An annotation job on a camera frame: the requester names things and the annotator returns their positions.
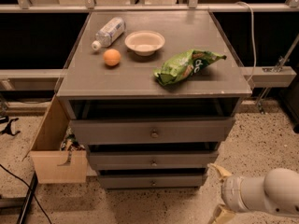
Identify grey top drawer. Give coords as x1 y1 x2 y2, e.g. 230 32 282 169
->
70 118 235 145

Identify black floor cable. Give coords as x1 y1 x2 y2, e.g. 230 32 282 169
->
0 163 53 224

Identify grey drawer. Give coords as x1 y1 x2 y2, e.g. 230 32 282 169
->
88 151 219 171
99 174 206 189
70 118 235 145

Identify black clamp tool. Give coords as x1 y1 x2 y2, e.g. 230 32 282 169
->
0 116 20 136

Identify metal railing frame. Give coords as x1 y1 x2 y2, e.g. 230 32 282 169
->
0 0 299 91

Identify snack packets in box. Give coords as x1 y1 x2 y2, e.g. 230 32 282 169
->
60 127 85 151

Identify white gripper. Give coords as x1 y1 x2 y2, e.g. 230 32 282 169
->
208 163 247 224

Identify white paper bowl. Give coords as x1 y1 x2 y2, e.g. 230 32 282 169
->
125 31 165 56

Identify light wooden box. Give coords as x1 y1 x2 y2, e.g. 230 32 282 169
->
29 96 88 184

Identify grey drawer cabinet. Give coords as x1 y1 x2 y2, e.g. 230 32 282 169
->
57 10 251 177

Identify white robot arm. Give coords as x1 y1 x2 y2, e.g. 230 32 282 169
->
208 163 299 224

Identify white hanging cable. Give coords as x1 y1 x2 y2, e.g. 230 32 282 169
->
235 1 258 83

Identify green chip bag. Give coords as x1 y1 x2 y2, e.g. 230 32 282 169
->
153 49 226 86

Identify grey bottom drawer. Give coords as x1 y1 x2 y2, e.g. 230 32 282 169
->
99 174 206 189

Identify orange fruit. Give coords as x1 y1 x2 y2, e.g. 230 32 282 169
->
103 49 121 66

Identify clear plastic water bottle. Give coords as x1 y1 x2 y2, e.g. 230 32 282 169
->
92 17 125 51

